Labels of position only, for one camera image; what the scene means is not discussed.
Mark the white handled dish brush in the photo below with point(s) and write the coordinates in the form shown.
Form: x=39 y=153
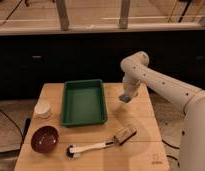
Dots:
x=73 y=151

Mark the wooden block scrubber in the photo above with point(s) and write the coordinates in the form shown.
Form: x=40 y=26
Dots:
x=125 y=134

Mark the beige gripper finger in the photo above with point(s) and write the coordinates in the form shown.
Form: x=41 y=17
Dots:
x=134 y=96

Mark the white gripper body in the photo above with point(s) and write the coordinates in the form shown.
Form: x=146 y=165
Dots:
x=130 y=85

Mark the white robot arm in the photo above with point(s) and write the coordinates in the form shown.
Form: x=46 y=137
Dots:
x=189 y=99

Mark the green plastic tray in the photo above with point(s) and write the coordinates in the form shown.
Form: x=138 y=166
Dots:
x=83 y=103

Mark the blue sponge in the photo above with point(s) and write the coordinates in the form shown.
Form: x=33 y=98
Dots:
x=125 y=98

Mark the dark red bowl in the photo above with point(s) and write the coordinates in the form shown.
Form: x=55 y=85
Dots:
x=45 y=139

